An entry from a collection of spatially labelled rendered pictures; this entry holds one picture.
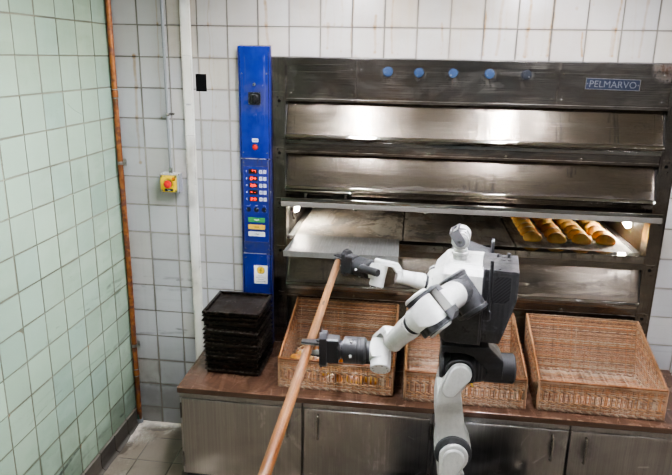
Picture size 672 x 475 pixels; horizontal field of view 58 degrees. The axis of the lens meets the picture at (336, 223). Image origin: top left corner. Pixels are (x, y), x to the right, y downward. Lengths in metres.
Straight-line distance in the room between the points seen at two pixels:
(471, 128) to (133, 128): 1.72
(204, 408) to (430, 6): 2.17
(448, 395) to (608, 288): 1.27
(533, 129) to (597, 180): 0.40
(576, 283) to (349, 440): 1.38
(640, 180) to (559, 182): 0.38
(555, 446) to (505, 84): 1.68
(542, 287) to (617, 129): 0.85
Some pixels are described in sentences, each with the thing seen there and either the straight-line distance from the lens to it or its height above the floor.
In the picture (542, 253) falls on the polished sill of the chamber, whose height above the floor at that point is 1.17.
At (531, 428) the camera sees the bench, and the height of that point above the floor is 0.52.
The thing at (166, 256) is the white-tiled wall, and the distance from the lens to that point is 3.46.
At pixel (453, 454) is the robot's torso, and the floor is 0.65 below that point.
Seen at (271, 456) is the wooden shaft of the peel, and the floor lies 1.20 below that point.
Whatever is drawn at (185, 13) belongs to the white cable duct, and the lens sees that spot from 3.22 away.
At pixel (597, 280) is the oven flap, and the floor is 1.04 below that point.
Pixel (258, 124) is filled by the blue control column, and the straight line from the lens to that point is 3.11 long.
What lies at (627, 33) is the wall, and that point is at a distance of 3.18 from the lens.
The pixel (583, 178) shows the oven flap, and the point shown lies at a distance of 3.20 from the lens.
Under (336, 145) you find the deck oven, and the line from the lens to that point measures 3.08.
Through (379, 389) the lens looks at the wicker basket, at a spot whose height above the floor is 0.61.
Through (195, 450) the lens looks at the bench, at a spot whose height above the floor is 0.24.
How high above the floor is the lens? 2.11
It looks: 15 degrees down
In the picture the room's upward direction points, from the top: 1 degrees clockwise
